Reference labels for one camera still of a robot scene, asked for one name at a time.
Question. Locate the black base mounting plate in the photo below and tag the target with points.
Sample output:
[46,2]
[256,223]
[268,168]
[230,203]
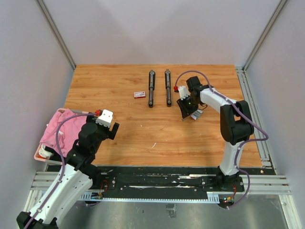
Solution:
[161,184]

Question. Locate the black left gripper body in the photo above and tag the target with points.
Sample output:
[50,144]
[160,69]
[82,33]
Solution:
[103,132]

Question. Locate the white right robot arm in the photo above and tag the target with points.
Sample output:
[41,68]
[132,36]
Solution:
[235,118]

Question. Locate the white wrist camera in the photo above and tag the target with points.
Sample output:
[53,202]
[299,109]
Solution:
[105,118]
[183,92]

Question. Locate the pink plastic basket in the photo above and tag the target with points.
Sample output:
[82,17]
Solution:
[44,153]

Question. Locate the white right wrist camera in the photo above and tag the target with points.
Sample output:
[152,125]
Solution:
[183,92]

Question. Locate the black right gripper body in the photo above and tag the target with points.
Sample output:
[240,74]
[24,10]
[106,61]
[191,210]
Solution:
[188,105]

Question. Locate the black stapler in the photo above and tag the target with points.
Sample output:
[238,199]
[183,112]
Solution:
[168,87]
[151,87]

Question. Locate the small white staple tray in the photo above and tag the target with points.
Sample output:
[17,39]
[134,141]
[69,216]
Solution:
[196,114]

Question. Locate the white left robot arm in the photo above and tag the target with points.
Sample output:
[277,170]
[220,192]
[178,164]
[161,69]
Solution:
[77,174]

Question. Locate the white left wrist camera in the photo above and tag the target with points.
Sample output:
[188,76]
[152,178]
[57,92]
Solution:
[105,118]

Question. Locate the red white staple box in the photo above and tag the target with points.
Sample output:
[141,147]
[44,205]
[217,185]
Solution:
[138,95]

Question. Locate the pink cloth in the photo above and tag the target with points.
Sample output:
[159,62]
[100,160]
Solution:
[67,134]

